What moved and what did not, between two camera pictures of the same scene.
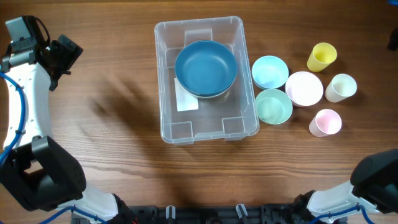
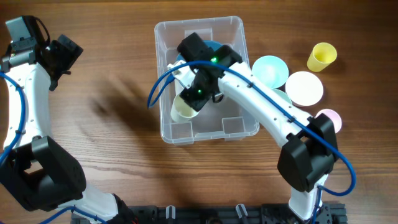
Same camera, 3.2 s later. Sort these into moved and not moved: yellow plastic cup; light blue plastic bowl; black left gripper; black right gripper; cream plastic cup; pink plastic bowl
Moved: black right gripper; cream plastic cup
Not moved: pink plastic bowl; black left gripper; light blue plastic bowl; yellow plastic cup
